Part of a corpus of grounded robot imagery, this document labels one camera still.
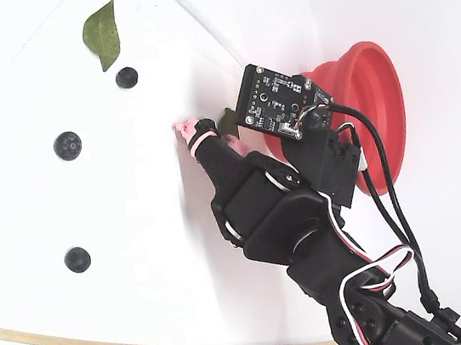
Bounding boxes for small green leaf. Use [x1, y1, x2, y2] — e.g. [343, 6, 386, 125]
[215, 106, 240, 139]

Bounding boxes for large green leaf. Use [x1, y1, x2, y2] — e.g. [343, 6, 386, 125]
[77, 0, 125, 76]

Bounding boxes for dark blueberry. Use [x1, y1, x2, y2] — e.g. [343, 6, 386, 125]
[62, 244, 94, 275]
[52, 128, 85, 163]
[113, 65, 141, 92]

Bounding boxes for red collapsible silicone cup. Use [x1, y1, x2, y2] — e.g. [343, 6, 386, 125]
[252, 37, 417, 210]

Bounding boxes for white paper sheet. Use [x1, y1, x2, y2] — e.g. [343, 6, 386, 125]
[0, 0, 353, 345]

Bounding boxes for white red servo wires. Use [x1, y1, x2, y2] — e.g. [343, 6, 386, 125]
[317, 180, 428, 345]

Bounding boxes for black cable white connector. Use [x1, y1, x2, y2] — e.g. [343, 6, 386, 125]
[334, 107, 461, 345]

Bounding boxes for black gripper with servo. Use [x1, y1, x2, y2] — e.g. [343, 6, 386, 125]
[172, 102, 322, 252]

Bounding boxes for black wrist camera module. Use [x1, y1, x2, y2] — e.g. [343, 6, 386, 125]
[227, 51, 369, 222]

